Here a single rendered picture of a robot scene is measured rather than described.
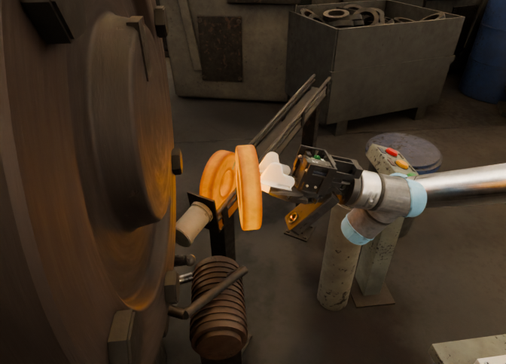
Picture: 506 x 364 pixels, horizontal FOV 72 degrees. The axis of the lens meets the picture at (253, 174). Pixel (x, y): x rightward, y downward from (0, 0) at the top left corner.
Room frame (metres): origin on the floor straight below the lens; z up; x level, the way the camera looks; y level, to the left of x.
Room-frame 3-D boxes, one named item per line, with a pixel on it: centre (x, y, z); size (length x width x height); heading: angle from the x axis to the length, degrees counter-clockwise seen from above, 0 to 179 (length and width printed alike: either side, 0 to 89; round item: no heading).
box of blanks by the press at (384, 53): (2.76, -0.82, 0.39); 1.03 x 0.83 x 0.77; 111
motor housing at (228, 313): (0.52, 0.08, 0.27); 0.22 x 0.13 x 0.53; 6
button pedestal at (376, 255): (0.94, -0.47, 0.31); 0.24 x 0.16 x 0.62; 6
